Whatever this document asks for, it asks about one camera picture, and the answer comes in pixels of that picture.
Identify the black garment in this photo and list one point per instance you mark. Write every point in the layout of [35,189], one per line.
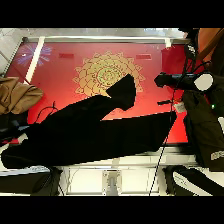
[11,123]

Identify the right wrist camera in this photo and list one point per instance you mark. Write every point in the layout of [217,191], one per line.
[190,50]

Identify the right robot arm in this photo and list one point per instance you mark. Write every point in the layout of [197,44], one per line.
[203,82]

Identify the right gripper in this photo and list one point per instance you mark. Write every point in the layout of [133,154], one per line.
[166,80]

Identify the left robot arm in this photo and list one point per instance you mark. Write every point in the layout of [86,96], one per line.
[50,184]

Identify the black pants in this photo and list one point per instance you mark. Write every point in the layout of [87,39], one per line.
[100,136]

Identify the brown garment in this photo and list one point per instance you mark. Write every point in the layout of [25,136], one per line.
[16,95]

